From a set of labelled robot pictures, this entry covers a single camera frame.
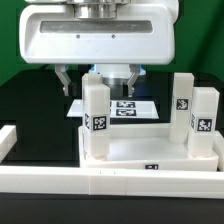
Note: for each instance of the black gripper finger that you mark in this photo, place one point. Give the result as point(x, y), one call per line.
point(61, 72)
point(128, 86)

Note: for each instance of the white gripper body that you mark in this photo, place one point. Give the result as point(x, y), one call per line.
point(66, 33)

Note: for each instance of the white desk top tray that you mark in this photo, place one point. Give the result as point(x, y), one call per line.
point(146, 150)

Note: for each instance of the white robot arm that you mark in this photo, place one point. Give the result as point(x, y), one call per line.
point(98, 8)

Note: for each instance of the white marker board with tags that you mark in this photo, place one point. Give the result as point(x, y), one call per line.
point(121, 109)

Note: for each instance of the white U-shaped fence frame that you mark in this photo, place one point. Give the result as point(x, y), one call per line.
point(124, 175)

